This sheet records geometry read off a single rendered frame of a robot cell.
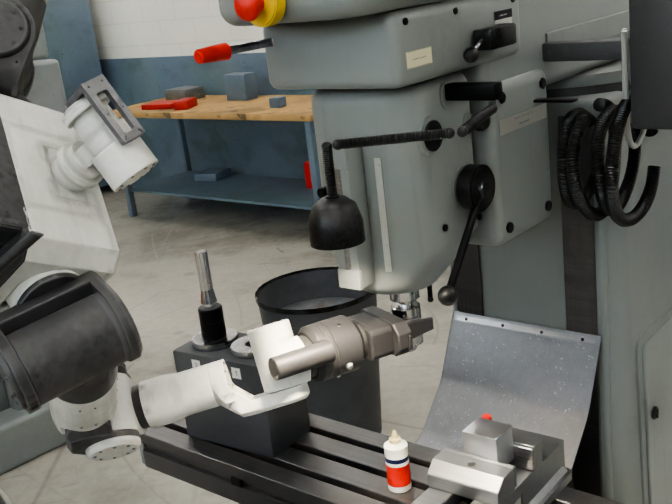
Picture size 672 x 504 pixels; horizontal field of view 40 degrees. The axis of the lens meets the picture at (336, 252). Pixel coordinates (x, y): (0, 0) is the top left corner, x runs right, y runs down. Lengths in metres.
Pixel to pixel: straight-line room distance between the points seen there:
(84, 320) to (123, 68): 7.72
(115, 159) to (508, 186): 0.63
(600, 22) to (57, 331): 1.11
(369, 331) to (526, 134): 0.40
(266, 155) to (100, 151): 6.48
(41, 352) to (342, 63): 0.54
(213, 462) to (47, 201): 0.79
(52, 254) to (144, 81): 7.46
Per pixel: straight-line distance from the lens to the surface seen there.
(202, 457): 1.83
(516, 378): 1.83
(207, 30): 7.86
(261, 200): 6.73
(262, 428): 1.74
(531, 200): 1.54
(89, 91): 1.15
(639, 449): 1.91
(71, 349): 1.09
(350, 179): 1.31
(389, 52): 1.22
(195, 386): 1.37
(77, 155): 1.19
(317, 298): 3.79
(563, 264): 1.75
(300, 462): 1.74
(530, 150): 1.53
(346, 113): 1.33
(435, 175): 1.34
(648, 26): 1.41
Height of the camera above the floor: 1.80
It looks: 17 degrees down
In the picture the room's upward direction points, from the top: 7 degrees counter-clockwise
